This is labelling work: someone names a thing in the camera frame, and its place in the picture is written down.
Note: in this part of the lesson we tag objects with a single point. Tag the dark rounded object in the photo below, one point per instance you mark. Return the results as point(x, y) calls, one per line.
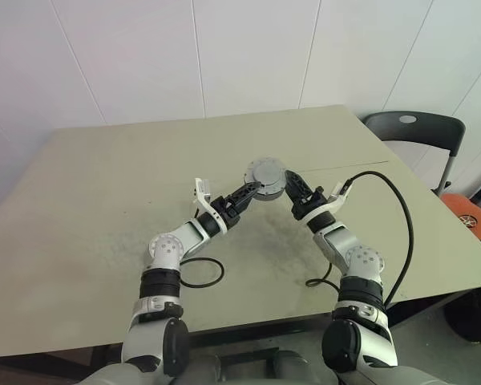
point(473, 317)

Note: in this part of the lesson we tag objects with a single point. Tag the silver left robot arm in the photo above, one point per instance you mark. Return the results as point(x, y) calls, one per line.
point(166, 252)

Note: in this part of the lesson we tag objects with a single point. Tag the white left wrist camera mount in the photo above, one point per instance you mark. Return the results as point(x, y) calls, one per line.
point(203, 200)

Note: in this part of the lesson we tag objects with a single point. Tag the orange plastic object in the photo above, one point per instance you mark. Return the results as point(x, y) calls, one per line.
point(465, 206)

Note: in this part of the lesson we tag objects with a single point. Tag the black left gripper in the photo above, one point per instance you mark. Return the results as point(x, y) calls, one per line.
point(229, 210)

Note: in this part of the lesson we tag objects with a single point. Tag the grey robot torso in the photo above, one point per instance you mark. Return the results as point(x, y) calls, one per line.
point(256, 367)

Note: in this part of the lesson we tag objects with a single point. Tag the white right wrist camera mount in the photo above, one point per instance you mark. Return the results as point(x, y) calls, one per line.
point(332, 202)

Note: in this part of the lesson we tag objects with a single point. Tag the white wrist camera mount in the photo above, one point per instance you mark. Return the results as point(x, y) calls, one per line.
point(203, 200)
point(332, 202)

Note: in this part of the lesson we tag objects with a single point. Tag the black table frame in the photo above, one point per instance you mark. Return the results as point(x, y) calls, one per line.
point(264, 331)

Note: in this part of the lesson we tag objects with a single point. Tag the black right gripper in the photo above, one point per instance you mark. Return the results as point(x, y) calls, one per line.
point(306, 206)

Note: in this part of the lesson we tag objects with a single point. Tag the black folding chair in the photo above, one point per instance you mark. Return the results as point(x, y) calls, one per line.
point(425, 128)

